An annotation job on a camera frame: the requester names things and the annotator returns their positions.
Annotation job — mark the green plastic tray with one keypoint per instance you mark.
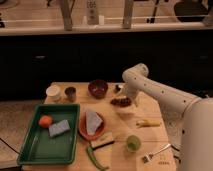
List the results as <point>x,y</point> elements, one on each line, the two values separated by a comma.
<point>39,148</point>

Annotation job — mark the green cup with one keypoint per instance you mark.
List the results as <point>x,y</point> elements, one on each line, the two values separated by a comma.
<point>133,143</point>

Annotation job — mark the wooden post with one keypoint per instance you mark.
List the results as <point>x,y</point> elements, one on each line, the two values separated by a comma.
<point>66,14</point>
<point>127,15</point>

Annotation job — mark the grey folded cloth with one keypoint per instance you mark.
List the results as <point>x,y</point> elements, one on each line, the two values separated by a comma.
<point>93,121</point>

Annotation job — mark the yellow banana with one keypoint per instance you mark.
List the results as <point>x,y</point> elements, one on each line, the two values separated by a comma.
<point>147,123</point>

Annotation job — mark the green chili pepper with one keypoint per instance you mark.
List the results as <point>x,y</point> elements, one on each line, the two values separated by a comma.
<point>93,159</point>

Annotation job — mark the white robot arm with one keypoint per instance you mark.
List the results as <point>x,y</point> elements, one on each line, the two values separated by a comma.
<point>196,151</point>

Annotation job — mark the black chair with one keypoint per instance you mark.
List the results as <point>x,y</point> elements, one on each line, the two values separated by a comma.
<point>190,10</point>

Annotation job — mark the dark red bowl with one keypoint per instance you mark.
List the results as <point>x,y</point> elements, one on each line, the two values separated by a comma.
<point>98,88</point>

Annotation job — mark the white round container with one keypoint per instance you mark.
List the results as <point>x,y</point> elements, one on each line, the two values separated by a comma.
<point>54,92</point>

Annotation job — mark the silver fork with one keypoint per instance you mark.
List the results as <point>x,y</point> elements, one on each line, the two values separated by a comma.
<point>148,157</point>

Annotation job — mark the blue-grey sponge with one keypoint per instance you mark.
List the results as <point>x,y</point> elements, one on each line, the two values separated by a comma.
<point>59,128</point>

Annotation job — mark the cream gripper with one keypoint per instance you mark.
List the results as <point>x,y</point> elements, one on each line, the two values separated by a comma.
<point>132,95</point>

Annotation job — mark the wooden post left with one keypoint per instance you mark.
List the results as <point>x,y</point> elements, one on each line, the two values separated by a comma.
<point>66,14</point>

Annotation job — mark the wooden block brush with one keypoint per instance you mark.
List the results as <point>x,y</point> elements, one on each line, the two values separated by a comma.
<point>102,141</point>

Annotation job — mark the wooden post right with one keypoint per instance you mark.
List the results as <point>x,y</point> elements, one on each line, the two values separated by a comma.
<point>127,15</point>

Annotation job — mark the dark red grape bunch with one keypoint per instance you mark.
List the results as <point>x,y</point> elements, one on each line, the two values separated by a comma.
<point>121,102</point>

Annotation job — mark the orange fruit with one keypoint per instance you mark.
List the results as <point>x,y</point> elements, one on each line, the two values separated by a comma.
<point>45,121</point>

